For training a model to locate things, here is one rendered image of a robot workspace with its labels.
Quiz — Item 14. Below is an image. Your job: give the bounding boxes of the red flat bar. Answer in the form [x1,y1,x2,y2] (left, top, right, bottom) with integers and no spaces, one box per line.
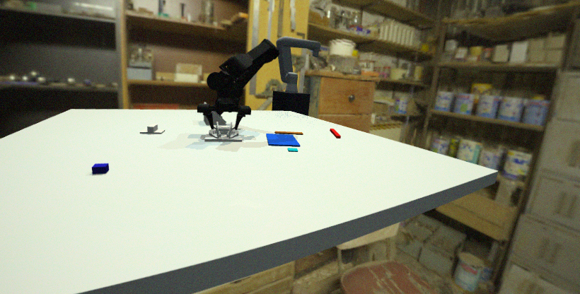
[330,129,341,139]

